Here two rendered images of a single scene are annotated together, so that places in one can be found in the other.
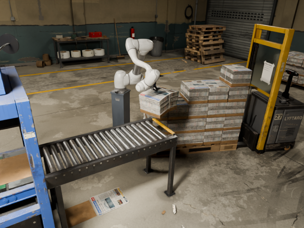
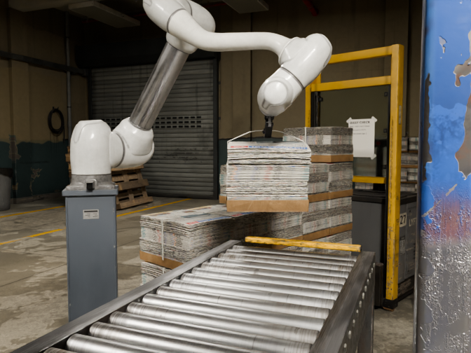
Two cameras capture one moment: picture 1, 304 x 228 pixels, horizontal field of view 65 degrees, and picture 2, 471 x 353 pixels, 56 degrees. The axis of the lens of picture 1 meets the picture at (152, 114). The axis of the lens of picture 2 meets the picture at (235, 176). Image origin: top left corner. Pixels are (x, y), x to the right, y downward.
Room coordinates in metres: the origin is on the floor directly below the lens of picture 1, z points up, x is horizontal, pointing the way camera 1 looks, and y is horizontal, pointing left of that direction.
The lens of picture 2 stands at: (1.28, 1.00, 1.17)
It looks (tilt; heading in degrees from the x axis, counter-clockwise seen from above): 4 degrees down; 325
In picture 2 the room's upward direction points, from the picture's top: straight up
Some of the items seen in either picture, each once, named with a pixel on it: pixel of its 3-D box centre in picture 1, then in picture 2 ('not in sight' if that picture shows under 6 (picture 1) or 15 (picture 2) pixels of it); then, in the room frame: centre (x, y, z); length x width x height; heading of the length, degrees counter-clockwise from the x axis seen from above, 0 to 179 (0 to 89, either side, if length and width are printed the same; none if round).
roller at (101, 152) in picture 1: (97, 146); (203, 338); (2.04, 0.54, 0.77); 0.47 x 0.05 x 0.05; 33
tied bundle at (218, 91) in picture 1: (213, 91); (290, 181); (3.35, -0.89, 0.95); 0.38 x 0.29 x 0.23; 10
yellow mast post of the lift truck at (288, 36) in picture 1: (272, 95); (392, 174); (3.17, -1.68, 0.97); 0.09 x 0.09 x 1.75; 12
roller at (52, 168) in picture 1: (49, 160); not in sight; (1.80, 0.92, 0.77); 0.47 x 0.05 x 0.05; 33
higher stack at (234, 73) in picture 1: (229, 108); (316, 223); (3.41, -1.18, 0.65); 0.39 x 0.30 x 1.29; 12
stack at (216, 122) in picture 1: (182, 124); (245, 279); (3.26, -0.47, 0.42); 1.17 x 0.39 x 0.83; 102
